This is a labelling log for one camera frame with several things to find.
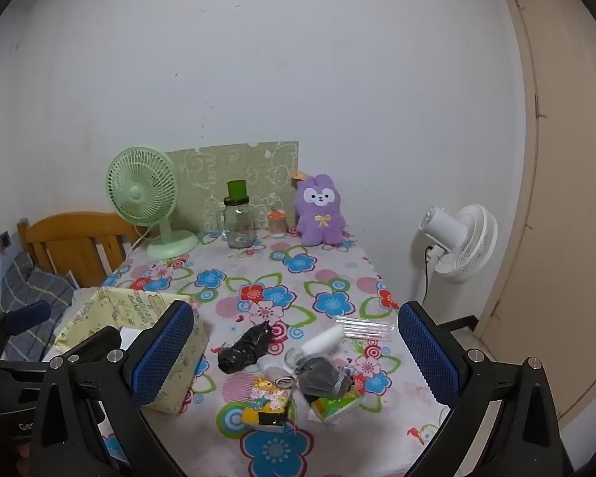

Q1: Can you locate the green tissue pack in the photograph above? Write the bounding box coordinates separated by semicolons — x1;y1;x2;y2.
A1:
310;388;363;424

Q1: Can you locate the dark grey cloth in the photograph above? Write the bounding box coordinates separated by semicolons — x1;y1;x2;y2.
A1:
293;353;353;401

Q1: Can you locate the green printed wall board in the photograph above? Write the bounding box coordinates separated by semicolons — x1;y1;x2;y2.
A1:
165;140;300;234

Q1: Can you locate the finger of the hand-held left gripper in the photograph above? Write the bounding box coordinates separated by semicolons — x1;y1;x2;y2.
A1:
0;299;53;359
54;325;122;366

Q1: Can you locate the yellow tissue pack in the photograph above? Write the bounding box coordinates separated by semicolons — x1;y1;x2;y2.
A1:
242;376;291;433

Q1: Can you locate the purple plush bunny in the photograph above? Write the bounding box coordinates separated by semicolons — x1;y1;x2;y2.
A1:
289;169;346;248

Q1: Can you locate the glass mug jar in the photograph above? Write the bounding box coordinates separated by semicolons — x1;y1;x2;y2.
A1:
219;197;255;250

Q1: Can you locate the cream fan cable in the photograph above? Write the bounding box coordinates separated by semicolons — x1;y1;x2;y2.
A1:
124;226;152;259

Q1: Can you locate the small jar with orange lid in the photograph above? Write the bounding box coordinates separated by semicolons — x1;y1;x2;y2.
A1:
268;207;287;238

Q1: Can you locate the white roll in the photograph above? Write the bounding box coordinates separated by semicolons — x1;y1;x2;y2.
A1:
298;326;344;359

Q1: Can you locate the clear straw packet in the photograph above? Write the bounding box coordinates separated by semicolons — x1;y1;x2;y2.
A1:
337;315;395;341

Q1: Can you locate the beige door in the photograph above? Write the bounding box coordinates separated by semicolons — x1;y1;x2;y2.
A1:
477;0;596;428

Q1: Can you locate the black plastic bag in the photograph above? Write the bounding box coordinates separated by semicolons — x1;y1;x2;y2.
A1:
217;321;274;374

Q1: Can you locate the black fan cable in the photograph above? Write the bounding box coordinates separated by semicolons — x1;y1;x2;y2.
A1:
420;243;435;304

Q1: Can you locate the wooden chair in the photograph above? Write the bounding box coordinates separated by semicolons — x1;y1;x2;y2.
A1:
17;212;147;289

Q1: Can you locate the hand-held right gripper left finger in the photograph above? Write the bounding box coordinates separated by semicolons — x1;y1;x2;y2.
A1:
30;301;195;477

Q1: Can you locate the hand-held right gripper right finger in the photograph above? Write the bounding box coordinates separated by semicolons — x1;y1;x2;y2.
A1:
397;301;574;477

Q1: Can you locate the white standing fan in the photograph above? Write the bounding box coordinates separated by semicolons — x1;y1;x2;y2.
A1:
417;203;498;285

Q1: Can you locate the plaid blanket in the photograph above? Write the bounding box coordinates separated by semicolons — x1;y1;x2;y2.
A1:
0;251;80;363

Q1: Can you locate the green desk fan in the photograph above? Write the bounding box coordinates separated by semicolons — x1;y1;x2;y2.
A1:
105;146;199;259

